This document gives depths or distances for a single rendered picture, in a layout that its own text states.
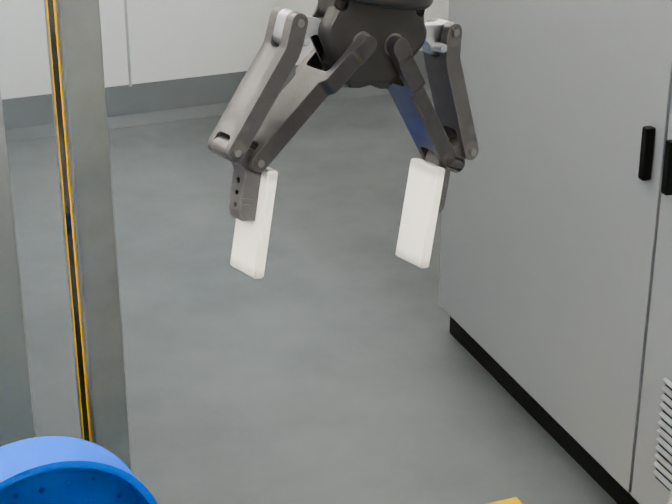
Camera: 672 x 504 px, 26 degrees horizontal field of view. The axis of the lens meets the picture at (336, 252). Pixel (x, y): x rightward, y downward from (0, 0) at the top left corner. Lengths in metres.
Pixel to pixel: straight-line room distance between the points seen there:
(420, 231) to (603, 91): 2.39
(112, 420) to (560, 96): 1.61
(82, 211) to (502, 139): 1.87
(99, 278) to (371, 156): 3.64
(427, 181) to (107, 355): 1.34
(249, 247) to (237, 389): 3.22
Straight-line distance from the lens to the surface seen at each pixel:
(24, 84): 6.11
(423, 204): 0.99
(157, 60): 6.20
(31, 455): 1.57
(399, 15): 0.93
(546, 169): 3.64
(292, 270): 4.81
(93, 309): 2.22
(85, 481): 1.66
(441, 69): 0.97
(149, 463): 3.83
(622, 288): 3.40
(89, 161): 2.13
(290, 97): 0.90
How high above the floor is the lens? 2.07
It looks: 25 degrees down
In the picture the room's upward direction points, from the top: straight up
